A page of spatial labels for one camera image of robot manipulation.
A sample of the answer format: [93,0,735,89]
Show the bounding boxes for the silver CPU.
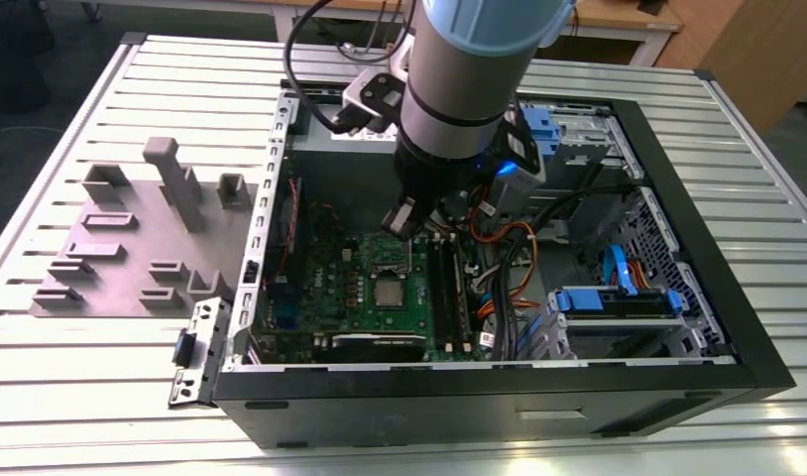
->
[372,279,408,307]

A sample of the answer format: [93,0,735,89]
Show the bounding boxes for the grey power supply unit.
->
[288,102,404,224]

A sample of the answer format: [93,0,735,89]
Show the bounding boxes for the metal socket cover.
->
[368,247,411,278]

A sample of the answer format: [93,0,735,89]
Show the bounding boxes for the blue plastic drive carrier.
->
[523,106,564,162]

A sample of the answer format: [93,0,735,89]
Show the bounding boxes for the black RAM slot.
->
[443,232,476,349]
[427,233,452,349]

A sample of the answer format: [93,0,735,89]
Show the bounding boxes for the tall silver drive cage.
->
[492,101,647,215]

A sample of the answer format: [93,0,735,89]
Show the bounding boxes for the green motherboard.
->
[260,217,495,364]

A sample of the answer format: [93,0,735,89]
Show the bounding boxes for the black disk in blue carrier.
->
[552,287,687,321]

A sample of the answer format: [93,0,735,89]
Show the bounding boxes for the black graphics card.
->
[250,329,427,365]

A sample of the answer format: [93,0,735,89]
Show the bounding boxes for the white framed desk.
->
[79,0,411,45]

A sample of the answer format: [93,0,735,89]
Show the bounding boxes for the low silver disk bay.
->
[546,290,716,362]

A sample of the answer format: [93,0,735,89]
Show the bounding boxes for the wooden desk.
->
[555,0,684,68]

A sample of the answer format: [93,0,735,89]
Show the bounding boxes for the grey parts rack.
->
[31,137,263,319]

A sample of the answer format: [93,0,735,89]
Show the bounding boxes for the black PC case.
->
[211,77,796,450]

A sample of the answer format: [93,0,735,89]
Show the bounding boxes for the wooden cabinet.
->
[655,0,807,136]

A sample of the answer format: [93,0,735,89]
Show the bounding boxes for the black office chair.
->
[0,0,56,116]

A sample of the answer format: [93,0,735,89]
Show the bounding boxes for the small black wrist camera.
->
[382,196,423,242]

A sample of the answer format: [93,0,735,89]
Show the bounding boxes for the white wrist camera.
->
[488,111,550,200]

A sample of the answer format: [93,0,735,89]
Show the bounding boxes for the multicoloured fan wire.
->
[308,199,347,233]

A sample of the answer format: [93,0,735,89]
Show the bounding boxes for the orange wire bundle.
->
[470,221,542,321]

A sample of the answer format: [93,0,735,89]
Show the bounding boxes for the grey metal wrist bracket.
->
[340,68,408,135]

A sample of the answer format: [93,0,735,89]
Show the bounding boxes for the thick black cable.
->
[490,183,638,361]

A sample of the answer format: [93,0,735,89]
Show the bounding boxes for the black camera cable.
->
[282,0,354,134]

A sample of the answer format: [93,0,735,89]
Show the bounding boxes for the blue flat wire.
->
[603,244,646,298]

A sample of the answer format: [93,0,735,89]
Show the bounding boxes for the grey card retainer bracket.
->
[168,296,232,411]

